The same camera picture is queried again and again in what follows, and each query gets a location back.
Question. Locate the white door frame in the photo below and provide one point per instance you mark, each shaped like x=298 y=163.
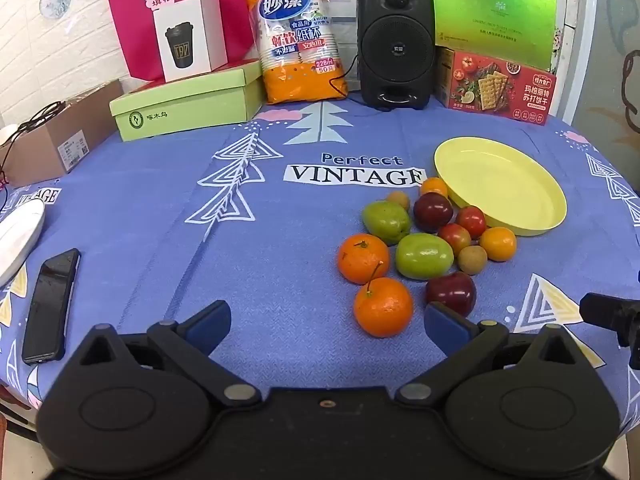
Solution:
x=585 y=35

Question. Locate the dark purple plum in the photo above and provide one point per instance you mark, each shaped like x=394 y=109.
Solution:
x=451 y=294
x=433 y=211

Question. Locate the black speaker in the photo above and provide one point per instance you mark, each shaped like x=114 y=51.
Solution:
x=395 y=45

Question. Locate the large orange mandarin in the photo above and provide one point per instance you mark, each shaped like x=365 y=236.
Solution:
x=383 y=306
x=363 y=258

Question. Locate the white round plate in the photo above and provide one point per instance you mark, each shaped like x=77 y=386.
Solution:
x=15 y=240

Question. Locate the red cracker box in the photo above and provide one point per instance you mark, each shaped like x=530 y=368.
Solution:
x=500 y=95

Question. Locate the blue printed tablecloth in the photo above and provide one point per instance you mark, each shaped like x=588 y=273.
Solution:
x=150 y=270

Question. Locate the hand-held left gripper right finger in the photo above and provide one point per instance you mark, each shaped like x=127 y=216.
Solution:
x=445 y=322

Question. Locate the pink paper bag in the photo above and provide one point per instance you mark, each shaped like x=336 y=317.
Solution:
x=130 y=20

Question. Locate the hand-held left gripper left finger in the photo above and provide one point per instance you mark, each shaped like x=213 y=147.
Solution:
x=212 y=317

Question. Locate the small red tomato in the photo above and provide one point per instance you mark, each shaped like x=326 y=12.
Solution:
x=454 y=238
x=471 y=221

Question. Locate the small orange kumquat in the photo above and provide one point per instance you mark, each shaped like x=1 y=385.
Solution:
x=497 y=244
x=433 y=187

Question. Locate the green shoe box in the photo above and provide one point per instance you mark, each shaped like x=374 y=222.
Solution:
x=200 y=105

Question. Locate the green gift box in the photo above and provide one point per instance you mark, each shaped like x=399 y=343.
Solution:
x=490 y=10

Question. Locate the orange paper cup pack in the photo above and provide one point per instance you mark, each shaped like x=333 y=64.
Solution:
x=295 y=75

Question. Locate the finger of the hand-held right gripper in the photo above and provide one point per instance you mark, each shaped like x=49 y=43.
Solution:
x=607 y=312

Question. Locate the brown cardboard box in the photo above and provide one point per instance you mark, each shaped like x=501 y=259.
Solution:
x=55 y=145

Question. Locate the white cup box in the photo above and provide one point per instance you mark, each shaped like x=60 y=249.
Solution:
x=210 y=25

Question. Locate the green pear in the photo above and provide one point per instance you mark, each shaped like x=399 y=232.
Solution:
x=386 y=222
x=424 y=256

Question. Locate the black smartphone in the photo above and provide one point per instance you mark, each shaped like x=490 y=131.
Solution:
x=50 y=305

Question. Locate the brown kiwi front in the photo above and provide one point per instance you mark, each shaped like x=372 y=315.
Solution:
x=472 y=260

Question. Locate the yellow plastic plate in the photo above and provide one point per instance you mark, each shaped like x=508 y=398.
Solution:
x=500 y=180

